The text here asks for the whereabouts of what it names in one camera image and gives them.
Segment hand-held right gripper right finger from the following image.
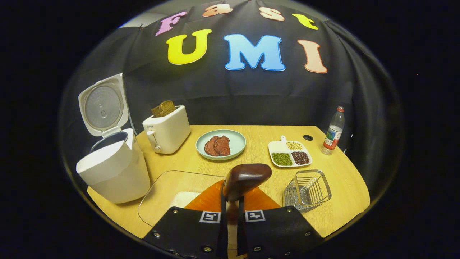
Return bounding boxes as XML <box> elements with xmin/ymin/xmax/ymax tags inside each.
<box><xmin>237</xmin><ymin>187</ymin><xmax>324</xmax><ymax>259</ymax></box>

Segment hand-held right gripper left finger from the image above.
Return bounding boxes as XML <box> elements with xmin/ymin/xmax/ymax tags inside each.
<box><xmin>142</xmin><ymin>180</ymin><xmax>229</xmax><ymax>259</ymax></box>

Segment metal wire chopstick holder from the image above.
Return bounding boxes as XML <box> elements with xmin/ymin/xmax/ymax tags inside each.
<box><xmin>283</xmin><ymin>169</ymin><xmax>332</xmax><ymax>213</ymax></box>

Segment dark wooden spoon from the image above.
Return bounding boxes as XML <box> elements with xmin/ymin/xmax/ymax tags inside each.
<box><xmin>222</xmin><ymin>164</ymin><xmax>272</xmax><ymax>252</ymax></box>

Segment white rice cooker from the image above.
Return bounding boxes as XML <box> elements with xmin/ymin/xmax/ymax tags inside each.
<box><xmin>75</xmin><ymin>73</ymin><xmax>151</xmax><ymax>204</ymax></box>

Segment green mung beans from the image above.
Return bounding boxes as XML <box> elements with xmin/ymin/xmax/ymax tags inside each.
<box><xmin>272</xmin><ymin>153</ymin><xmax>293</xmax><ymax>166</ymax></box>

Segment red beans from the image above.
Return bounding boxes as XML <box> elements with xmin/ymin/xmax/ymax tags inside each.
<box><xmin>291</xmin><ymin>151</ymin><xmax>310</xmax><ymax>165</ymax></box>

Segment white divided dish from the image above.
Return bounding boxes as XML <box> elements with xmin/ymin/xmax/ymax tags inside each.
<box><xmin>268</xmin><ymin>135</ymin><xmax>313</xmax><ymax>168</ymax></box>

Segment brown meat slice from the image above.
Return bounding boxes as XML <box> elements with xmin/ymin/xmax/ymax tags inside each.
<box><xmin>215</xmin><ymin>136</ymin><xmax>231</xmax><ymax>156</ymax></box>
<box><xmin>204</xmin><ymin>136</ymin><xmax>220</xmax><ymax>157</ymax></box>

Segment light green plate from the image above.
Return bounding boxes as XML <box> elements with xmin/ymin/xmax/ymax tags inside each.
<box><xmin>195</xmin><ymin>129</ymin><xmax>247</xmax><ymax>161</ymax></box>

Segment white toaster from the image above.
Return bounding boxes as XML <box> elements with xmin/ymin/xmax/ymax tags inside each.
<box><xmin>142</xmin><ymin>105</ymin><xmax>191</xmax><ymax>155</ymax></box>

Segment clear plastic water bottle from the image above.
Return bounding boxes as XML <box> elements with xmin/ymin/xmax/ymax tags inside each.
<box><xmin>321</xmin><ymin>106</ymin><xmax>345</xmax><ymax>156</ymax></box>

